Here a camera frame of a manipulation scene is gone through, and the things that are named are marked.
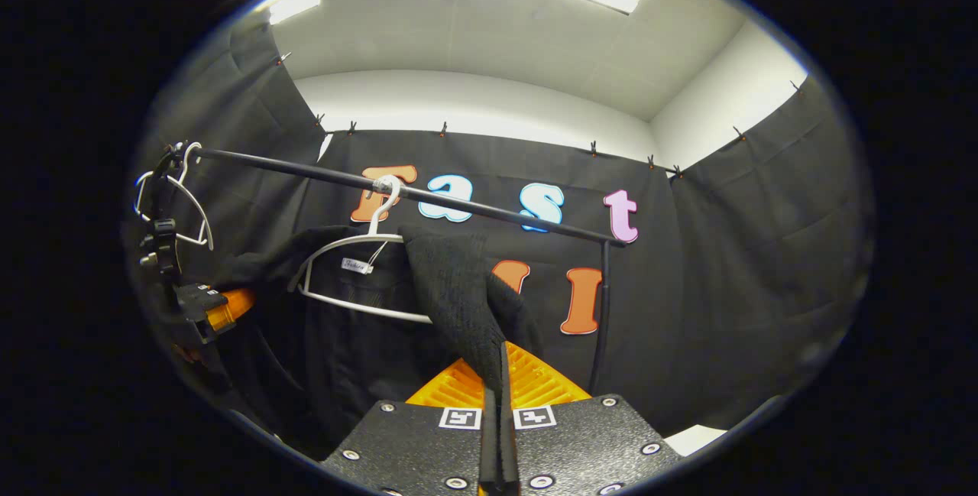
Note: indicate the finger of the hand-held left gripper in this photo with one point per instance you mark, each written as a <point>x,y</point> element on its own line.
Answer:
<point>228,309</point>

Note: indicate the black backdrop cloth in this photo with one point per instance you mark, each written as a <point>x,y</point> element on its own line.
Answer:
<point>749,267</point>

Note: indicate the black knit jacket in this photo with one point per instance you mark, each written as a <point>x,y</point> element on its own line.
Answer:
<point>458,290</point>

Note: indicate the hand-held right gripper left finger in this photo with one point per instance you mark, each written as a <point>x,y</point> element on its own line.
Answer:
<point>405,442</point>

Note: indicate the white hanger with label tag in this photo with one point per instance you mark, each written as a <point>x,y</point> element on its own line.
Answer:
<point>367,306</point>

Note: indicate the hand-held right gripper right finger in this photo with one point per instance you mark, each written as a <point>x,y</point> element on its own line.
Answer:
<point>581,439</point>

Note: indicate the small ceiling light panel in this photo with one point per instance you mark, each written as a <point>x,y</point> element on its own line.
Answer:
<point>296,1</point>

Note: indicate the row of small cloth clips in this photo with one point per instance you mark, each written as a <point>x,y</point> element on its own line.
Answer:
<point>443,130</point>

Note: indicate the white flat object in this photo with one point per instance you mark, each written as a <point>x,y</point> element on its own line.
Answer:
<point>695,439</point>

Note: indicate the white empty hanger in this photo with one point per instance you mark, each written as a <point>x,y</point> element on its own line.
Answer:
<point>191,198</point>

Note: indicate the black clothes rack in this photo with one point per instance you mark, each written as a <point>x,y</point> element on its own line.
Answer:
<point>497,213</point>

